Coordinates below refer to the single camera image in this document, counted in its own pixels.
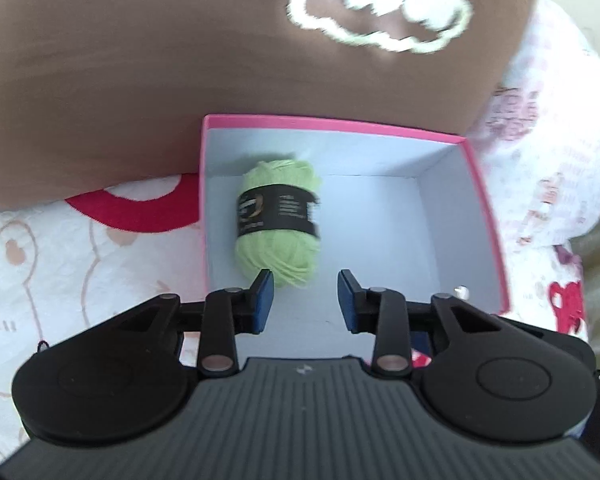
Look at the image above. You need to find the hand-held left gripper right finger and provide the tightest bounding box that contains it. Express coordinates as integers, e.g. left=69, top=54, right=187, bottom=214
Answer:
left=337, top=269, right=501, bottom=378

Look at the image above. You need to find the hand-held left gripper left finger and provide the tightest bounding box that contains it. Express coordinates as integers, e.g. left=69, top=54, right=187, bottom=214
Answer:
left=117, top=269, right=275, bottom=377

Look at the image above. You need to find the green yarn ball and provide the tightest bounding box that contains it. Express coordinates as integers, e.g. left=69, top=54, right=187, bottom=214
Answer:
left=233, top=159, right=323, bottom=288

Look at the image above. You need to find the pink cardboard box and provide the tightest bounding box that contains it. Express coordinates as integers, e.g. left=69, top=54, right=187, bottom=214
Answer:
left=198, top=114, right=511, bottom=361

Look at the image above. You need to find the printed bear blanket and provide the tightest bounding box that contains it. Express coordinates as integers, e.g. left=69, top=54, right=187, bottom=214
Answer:
left=0, top=172, right=593, bottom=466

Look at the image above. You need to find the brown cushion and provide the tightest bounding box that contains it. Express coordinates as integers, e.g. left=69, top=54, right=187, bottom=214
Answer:
left=0, top=0, right=551, bottom=213

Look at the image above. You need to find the pink checkered pillow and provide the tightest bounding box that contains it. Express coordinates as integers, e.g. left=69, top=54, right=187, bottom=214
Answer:
left=467, top=0, right=600, bottom=248

